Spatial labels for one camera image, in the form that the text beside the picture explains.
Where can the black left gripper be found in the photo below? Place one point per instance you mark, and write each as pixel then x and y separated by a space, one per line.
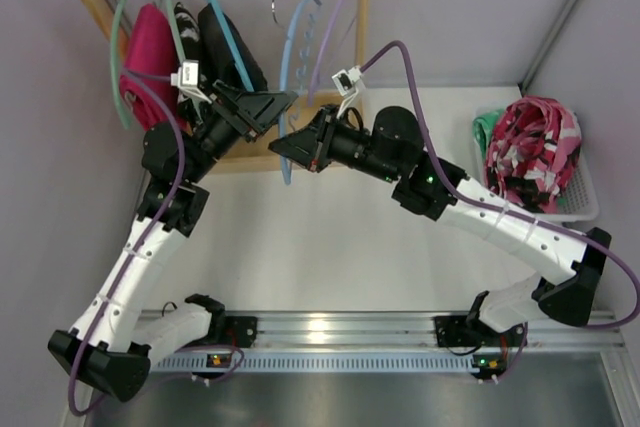
pixel 239 110

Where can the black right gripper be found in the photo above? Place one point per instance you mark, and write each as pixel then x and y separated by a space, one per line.
pixel 319 140

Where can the pink floral trousers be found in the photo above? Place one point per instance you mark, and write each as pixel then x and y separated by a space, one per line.
pixel 533 153

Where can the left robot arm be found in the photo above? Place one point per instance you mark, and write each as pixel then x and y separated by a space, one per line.
pixel 106 348

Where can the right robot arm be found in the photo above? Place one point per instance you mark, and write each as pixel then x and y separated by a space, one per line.
pixel 567 265

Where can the pale green hanger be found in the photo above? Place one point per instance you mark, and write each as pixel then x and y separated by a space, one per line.
pixel 169 8

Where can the lilac hanger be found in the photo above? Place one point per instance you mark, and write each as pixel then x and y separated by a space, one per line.
pixel 316 73

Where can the black white patterned garment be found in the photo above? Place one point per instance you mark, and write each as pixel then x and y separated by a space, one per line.
pixel 188 40

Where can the magenta garment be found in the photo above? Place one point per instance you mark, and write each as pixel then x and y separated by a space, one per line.
pixel 151 51

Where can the green white towel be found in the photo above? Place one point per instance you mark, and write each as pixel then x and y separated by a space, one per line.
pixel 483 126

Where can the white plastic basket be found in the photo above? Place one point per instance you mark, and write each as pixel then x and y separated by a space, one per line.
pixel 579 202

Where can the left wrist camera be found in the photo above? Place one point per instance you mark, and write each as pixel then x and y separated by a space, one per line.
pixel 187 81

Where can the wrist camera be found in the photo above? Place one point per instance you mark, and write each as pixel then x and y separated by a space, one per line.
pixel 187 81
pixel 350 85

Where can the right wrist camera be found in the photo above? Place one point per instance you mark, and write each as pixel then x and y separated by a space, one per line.
pixel 350 85

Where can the aluminium mounting rail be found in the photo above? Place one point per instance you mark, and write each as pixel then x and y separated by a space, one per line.
pixel 404 330

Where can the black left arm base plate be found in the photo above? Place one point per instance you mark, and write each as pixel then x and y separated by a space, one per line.
pixel 238 331

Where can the white slotted cable duct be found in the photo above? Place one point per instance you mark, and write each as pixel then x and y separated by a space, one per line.
pixel 326 362

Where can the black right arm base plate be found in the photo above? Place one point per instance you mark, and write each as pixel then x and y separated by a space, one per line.
pixel 453 331

